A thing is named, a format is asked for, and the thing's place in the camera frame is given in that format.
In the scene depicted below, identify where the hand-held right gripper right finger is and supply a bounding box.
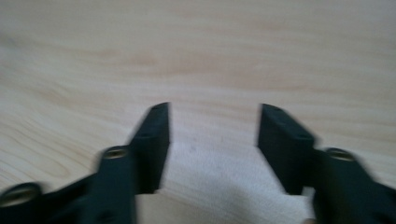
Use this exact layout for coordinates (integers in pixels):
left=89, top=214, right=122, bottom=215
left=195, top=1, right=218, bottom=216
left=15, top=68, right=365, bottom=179
left=257, top=103, right=359, bottom=224

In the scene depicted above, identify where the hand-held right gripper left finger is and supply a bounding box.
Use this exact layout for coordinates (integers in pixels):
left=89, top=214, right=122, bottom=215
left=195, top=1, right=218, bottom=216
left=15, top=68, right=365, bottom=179
left=92, top=102, right=172, bottom=224

